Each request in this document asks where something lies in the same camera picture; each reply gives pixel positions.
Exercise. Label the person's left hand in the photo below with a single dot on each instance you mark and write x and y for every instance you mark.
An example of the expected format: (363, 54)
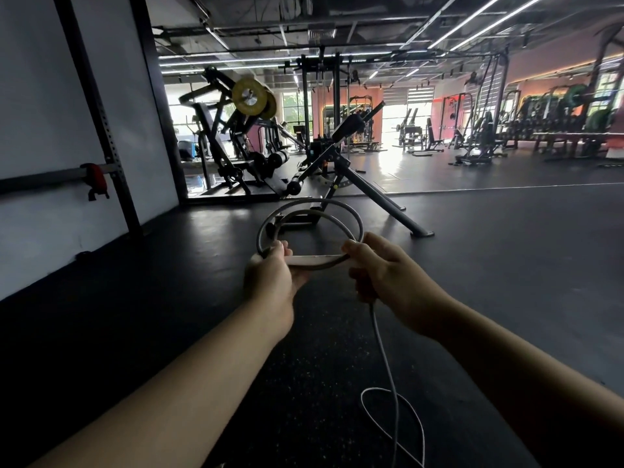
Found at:
(270, 287)

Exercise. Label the person's right hand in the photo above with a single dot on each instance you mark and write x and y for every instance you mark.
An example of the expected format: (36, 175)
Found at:
(395, 282)

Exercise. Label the person's right thumb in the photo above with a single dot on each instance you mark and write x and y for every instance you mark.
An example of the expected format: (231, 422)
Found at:
(355, 249)

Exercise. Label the person's left thumb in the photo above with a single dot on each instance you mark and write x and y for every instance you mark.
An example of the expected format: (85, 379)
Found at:
(283, 249)

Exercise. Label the person's right forearm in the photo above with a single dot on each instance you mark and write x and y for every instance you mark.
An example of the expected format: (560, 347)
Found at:
(526, 385)

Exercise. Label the person's left forearm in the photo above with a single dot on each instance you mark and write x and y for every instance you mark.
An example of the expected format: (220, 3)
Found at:
(185, 399)

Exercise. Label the black padded extension bench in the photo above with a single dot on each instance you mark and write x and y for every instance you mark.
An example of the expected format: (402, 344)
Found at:
(341, 165)

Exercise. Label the black plate-loaded gym machine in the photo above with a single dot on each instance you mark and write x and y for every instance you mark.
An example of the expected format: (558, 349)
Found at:
(219, 146)

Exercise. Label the black adjustable weight bench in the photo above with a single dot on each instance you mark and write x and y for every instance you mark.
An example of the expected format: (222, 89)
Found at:
(431, 136)

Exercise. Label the small yellow weight plate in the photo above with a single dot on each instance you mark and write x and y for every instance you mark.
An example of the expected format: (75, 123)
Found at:
(270, 106)

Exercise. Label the large yellow weight plate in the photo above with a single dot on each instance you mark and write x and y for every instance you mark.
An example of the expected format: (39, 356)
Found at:
(248, 96)

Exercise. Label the white window blind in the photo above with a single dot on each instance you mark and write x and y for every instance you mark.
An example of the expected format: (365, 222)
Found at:
(409, 95)

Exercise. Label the black tall rack machine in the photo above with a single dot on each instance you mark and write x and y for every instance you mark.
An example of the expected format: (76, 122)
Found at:
(487, 136)

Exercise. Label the black steel column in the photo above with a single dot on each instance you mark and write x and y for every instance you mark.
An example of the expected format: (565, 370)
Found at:
(158, 107)

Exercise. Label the red barbell collar clamp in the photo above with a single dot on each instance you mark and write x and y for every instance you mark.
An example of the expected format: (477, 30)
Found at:
(96, 179)

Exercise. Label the black perforated rack upright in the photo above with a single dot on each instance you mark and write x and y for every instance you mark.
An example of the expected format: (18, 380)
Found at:
(105, 126)

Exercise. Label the ceiling air vent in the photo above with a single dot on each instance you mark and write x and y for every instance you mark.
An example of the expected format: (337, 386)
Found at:
(321, 34)

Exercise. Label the long dumbbell rack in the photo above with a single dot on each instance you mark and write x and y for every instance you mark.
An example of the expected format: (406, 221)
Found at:
(560, 121)

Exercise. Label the grey barbell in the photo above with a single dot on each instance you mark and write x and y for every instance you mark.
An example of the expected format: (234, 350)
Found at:
(44, 179)

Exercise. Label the long ceiling light strip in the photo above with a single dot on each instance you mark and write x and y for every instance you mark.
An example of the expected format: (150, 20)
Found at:
(465, 20)
(497, 21)

